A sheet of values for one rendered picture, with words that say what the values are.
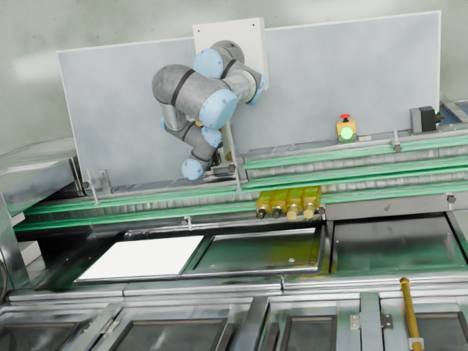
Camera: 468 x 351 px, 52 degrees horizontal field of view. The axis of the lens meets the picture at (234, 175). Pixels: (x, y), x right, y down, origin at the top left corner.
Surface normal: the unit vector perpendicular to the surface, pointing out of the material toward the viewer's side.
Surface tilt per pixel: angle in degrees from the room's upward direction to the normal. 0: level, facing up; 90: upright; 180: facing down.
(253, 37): 4
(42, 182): 90
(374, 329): 90
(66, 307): 0
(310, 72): 0
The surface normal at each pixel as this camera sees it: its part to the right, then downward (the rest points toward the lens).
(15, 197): 0.96, -0.11
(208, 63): -0.40, 0.26
